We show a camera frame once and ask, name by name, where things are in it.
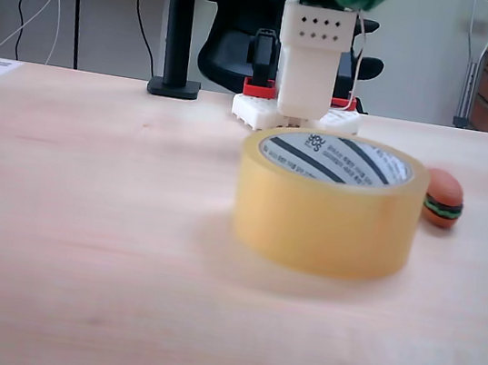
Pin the yellow packing tape roll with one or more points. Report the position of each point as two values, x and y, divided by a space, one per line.
320 226

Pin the black office chair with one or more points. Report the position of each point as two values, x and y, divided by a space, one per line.
225 60

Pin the toy hamburger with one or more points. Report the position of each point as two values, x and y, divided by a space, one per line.
443 198

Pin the black pole with clamp base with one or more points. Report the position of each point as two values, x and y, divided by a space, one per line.
180 21

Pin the red black table clamp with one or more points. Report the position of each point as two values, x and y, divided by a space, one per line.
263 57
345 103

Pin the grey metal crutch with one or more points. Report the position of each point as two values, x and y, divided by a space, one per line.
471 74

